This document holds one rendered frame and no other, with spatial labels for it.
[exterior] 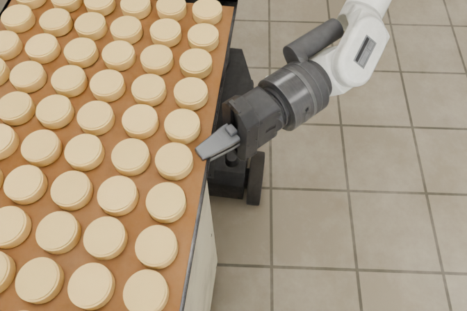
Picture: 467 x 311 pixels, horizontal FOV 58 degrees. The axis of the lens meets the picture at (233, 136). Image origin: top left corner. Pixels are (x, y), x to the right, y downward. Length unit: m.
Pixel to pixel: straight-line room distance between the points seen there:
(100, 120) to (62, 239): 0.17
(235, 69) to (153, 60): 1.09
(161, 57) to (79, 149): 0.19
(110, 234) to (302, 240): 1.13
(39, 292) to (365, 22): 0.55
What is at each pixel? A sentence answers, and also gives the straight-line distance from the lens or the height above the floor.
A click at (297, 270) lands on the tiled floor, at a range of 1.57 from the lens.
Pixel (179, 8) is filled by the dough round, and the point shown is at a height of 1.02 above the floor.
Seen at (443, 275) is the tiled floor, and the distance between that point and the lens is 1.71.
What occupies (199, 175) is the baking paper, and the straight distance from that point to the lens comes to 0.57.
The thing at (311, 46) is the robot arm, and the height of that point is 1.04.
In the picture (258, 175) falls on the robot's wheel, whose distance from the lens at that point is 1.46.
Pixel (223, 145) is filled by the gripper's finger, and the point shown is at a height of 1.01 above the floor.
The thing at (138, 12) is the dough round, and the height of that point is 1.01.
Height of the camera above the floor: 1.51
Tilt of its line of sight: 60 degrees down
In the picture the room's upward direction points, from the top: straight up
